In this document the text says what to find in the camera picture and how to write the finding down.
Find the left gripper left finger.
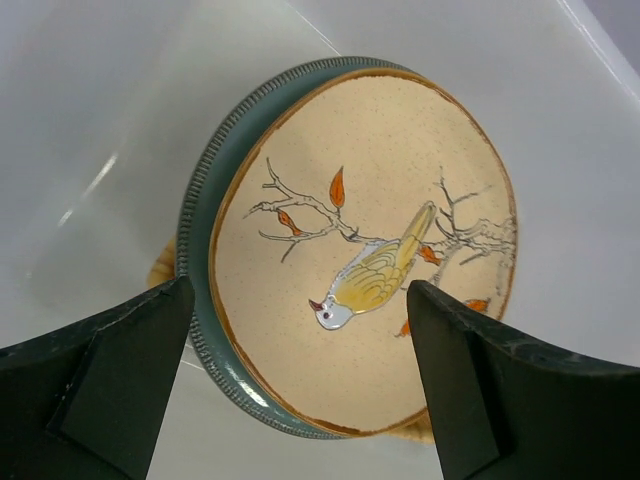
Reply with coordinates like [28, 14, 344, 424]
[1, 276, 195, 479]

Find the white plastic bin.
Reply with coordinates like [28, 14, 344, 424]
[1, 1, 639, 479]

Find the woven bamboo triangular plate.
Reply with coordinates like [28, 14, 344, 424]
[147, 237, 435, 444]

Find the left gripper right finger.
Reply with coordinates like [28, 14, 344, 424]
[407, 280, 639, 479]

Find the cream bird pattern plate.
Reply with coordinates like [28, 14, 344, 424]
[208, 68, 517, 436]

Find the teal round plate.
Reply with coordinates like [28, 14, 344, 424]
[174, 56, 409, 440]

